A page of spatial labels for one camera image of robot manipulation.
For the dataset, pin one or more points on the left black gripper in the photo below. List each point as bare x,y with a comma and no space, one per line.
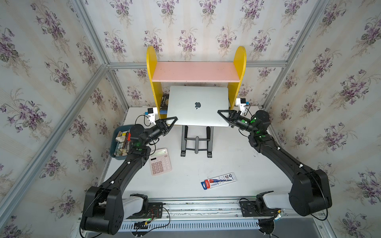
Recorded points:
163,125

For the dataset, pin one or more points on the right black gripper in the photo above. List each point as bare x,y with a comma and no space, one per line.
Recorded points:
233,118

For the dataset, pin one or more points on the silver laptop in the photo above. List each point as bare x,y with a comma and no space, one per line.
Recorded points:
198,105

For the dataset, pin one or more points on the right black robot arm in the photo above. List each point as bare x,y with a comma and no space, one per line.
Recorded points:
310,191

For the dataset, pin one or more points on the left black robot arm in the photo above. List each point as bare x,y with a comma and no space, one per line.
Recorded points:
103,210

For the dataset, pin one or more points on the grey laptop stand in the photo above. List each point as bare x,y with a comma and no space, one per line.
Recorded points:
197,140

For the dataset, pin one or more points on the black book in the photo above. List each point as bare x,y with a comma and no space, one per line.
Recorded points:
164,102

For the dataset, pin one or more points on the pink calculator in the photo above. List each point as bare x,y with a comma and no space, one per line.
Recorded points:
160,162

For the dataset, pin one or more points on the yellow pink shelf unit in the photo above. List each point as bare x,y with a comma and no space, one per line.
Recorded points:
213,72

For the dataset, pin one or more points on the teal tray of stationery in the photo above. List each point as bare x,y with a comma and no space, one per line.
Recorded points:
118,147

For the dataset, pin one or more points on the blue red packaged tool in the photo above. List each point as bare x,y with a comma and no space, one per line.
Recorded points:
214,182

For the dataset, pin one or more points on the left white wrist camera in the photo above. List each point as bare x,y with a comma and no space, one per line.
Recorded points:
151,114

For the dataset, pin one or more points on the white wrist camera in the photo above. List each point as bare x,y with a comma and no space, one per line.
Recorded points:
241,103
151,114

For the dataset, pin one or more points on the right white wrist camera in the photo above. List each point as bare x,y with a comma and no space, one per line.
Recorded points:
241,103

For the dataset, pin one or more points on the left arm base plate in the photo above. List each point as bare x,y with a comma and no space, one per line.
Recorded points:
153,210

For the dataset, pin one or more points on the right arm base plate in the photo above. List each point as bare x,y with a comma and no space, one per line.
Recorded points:
252,208

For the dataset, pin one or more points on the aluminium front rail frame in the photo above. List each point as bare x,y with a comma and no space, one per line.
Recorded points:
218,215

